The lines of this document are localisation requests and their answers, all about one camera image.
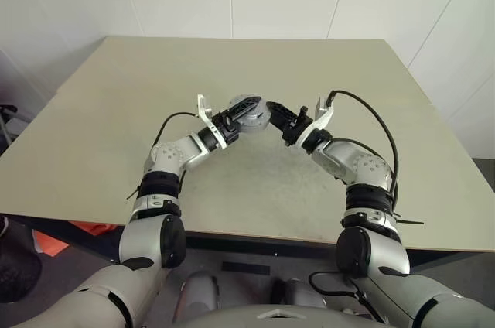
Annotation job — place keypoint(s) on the grey metal stand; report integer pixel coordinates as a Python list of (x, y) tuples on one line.
[(7, 109)]

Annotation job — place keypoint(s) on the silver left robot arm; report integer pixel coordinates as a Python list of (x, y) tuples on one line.
[(170, 154)]

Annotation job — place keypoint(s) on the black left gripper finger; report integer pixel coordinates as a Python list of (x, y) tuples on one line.
[(241, 109)]

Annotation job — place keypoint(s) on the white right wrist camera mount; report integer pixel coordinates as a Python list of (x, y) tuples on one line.
[(325, 113)]

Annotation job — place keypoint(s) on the black table frame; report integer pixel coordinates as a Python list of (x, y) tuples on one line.
[(232, 243)]

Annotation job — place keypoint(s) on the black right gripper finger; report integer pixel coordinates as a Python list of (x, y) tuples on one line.
[(282, 115)]

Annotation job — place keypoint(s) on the metal housing with circuit board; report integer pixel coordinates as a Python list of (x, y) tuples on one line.
[(239, 98)]

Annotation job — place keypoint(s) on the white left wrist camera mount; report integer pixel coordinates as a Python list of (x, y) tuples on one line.
[(203, 107)]

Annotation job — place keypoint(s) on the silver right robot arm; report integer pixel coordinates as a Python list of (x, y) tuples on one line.
[(348, 158)]

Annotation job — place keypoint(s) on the grey rounded shape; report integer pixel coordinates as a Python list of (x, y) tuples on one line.
[(201, 289)]

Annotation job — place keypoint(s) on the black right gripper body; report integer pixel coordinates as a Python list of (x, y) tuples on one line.
[(298, 128)]

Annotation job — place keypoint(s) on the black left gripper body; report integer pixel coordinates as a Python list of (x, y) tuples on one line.
[(228, 128)]

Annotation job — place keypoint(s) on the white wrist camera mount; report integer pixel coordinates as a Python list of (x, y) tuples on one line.
[(325, 113), (203, 107)]

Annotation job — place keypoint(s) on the silver robot torso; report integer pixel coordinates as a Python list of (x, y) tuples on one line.
[(270, 320)]

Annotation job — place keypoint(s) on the black round object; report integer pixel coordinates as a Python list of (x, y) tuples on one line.
[(19, 277)]

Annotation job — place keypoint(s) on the black rectangular floor plate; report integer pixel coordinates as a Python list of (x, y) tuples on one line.
[(245, 268)]

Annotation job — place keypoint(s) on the orange object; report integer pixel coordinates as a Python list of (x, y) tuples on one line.
[(48, 244)]

